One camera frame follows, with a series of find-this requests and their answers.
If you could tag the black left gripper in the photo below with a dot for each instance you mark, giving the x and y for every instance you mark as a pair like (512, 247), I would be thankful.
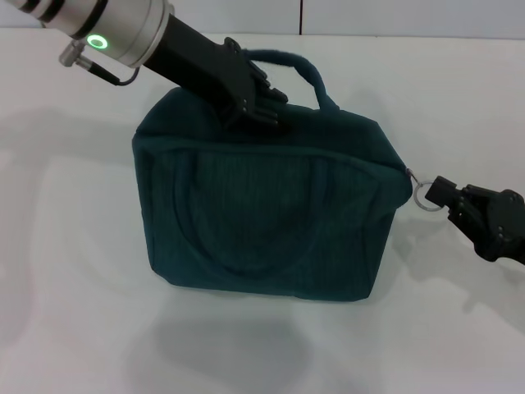
(201, 65)

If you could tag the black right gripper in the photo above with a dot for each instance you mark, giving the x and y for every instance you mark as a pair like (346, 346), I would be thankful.
(500, 225)

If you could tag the dark teal insulated bag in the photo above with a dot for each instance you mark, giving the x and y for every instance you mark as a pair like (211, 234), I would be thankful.
(266, 213)

